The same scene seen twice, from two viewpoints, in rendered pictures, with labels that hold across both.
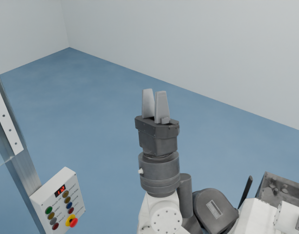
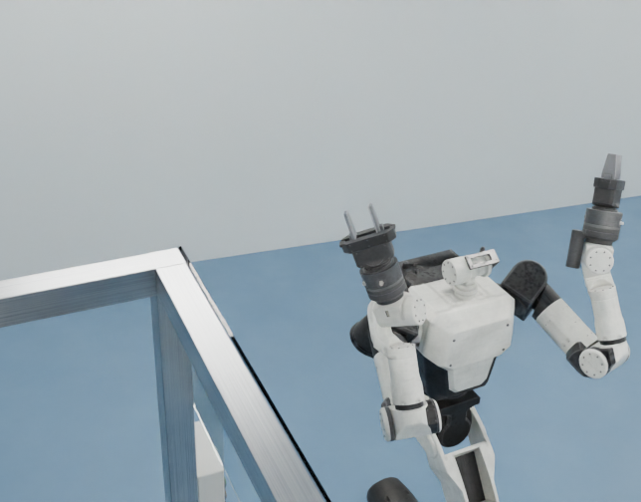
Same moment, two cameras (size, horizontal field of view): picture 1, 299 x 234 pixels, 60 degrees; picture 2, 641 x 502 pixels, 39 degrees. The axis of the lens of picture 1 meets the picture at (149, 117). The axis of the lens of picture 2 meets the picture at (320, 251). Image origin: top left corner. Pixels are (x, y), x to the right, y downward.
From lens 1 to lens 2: 163 cm
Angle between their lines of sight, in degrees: 47
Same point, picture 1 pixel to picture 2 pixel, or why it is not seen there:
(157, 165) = (394, 266)
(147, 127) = (373, 239)
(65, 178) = (201, 433)
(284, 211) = (455, 263)
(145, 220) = (385, 342)
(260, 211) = (425, 291)
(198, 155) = (119, 406)
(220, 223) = not seen: hidden behind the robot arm
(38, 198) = (211, 467)
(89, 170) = not seen: outside the picture
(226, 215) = not seen: hidden behind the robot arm
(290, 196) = (427, 268)
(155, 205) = (405, 305)
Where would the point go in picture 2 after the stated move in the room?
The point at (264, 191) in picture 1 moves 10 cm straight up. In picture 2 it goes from (410, 278) to (414, 245)
